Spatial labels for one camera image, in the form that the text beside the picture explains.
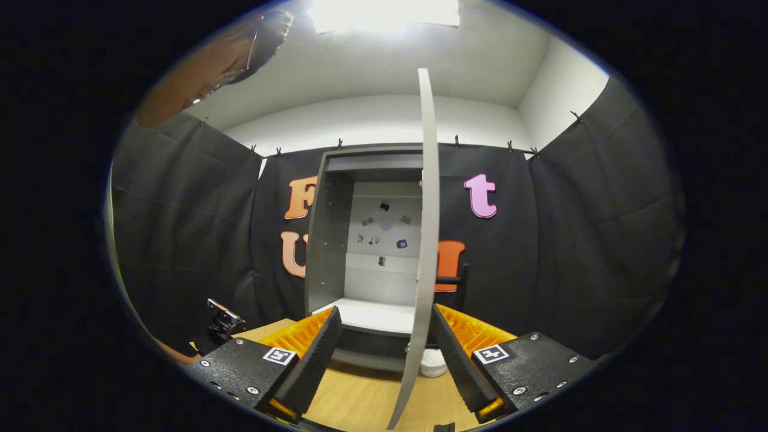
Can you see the person's head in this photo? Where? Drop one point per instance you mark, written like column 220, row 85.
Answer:
column 198, row 78

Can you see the black backdrop cloth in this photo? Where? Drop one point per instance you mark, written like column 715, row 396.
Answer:
column 570, row 240

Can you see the ceiling light panel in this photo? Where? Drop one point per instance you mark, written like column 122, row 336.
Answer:
column 384, row 13

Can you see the white cabinet shelf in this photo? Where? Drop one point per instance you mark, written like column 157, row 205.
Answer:
column 372, row 315

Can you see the grey cabinet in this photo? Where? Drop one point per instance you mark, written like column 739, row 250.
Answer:
column 327, row 240

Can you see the white cabinet door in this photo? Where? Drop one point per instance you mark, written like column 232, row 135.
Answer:
column 427, row 210

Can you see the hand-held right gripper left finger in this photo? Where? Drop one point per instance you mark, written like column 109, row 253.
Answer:
column 318, row 360

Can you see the white round container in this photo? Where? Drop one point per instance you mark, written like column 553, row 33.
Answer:
column 433, row 365

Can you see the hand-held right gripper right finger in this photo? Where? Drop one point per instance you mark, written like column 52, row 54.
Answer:
column 457, row 366

